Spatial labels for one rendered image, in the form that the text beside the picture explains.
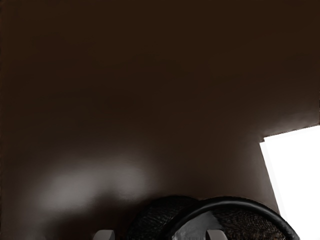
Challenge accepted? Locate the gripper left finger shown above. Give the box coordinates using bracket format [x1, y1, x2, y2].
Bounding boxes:
[93, 230, 116, 240]

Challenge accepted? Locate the white flat box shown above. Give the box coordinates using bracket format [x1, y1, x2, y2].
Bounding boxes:
[259, 124, 320, 240]

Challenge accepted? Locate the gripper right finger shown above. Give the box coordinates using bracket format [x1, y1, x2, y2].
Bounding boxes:
[205, 229, 227, 240]

